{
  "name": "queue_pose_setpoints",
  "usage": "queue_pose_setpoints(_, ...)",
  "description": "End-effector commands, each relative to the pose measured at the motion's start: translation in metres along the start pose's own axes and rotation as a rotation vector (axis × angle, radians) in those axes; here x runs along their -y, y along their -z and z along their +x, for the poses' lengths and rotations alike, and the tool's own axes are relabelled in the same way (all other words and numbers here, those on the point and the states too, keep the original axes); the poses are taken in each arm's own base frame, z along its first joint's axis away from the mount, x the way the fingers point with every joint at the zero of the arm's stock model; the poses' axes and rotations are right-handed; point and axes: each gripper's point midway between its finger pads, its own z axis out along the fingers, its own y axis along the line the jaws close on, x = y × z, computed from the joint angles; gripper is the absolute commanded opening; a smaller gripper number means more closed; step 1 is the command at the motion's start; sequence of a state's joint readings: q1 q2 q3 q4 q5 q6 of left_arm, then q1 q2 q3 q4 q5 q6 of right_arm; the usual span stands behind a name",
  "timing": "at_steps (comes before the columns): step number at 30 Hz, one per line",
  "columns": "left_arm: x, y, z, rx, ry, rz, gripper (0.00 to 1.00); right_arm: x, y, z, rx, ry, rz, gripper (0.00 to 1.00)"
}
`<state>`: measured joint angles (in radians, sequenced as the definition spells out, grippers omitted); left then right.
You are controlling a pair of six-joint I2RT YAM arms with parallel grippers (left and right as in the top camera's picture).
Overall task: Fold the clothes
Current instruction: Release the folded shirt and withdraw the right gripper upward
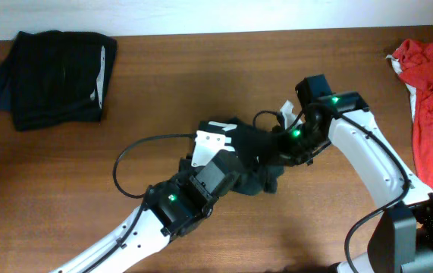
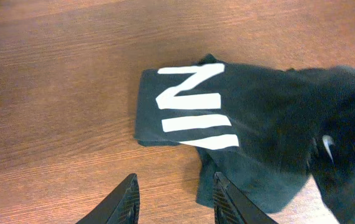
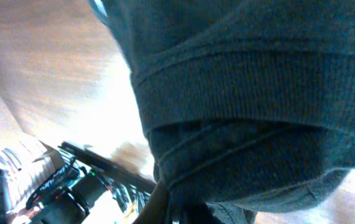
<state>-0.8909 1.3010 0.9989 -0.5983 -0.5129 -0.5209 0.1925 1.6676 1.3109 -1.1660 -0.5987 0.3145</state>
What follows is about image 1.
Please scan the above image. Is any dark green t-shirt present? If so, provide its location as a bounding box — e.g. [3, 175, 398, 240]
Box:
[177, 117, 315, 196]

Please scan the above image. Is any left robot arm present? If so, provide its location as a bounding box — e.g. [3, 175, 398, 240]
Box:
[55, 150, 244, 273]

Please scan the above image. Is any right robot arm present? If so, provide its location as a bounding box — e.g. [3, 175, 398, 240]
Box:
[278, 75, 433, 272]

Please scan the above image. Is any white garment under red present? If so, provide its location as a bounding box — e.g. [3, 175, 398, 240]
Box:
[385, 55, 416, 121]

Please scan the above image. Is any folded black clothes stack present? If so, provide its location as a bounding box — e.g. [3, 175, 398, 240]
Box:
[0, 30, 118, 131]

